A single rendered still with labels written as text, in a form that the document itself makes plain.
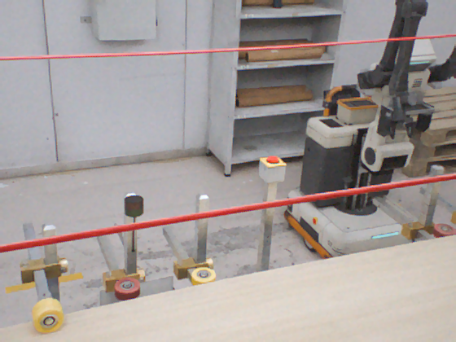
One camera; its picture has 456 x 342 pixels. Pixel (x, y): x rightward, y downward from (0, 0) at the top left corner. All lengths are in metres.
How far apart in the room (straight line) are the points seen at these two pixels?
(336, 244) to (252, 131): 1.87
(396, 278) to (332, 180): 1.65
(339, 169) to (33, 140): 2.26
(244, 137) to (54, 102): 1.59
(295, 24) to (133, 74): 1.37
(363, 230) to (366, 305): 1.67
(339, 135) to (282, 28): 1.62
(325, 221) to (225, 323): 1.93
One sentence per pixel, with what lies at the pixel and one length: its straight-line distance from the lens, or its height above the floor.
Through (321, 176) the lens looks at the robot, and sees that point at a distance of 3.69.
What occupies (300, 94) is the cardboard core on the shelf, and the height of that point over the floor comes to 0.58.
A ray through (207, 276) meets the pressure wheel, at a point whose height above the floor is 0.90.
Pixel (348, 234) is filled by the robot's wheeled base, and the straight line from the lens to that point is 3.59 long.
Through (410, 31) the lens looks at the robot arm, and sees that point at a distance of 3.02.
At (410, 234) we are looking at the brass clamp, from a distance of 2.62.
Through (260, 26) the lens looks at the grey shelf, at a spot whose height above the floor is 1.06.
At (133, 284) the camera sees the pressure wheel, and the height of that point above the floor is 0.91.
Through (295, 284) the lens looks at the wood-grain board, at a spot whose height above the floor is 0.90.
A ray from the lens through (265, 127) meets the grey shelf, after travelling 5.21.
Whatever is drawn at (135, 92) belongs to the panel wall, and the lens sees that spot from 4.70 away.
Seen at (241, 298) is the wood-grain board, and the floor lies 0.90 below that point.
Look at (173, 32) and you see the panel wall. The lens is 4.66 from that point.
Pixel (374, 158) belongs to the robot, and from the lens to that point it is 3.48.
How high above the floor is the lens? 2.09
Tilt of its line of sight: 26 degrees down
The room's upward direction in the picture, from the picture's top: 4 degrees clockwise
